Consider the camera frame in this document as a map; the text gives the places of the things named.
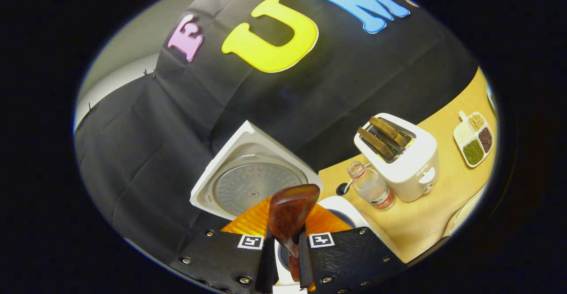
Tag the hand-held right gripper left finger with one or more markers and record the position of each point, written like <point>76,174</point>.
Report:
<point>266,272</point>

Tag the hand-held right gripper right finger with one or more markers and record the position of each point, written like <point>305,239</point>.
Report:
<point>304,267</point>

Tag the wooden spoon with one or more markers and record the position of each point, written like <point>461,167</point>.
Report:
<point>290,214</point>

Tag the white rice cooker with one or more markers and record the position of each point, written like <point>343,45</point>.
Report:
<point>248,183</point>

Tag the black table grommet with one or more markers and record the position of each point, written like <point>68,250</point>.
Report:
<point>342,189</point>

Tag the clear plastic bottle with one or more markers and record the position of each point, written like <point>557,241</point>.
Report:
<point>372,187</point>

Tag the brown toast slice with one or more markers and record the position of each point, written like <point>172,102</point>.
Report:
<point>375,143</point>
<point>389,130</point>

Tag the white toaster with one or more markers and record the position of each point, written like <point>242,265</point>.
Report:
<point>412,170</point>

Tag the white divided grain dish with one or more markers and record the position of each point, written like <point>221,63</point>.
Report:
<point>465,137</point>

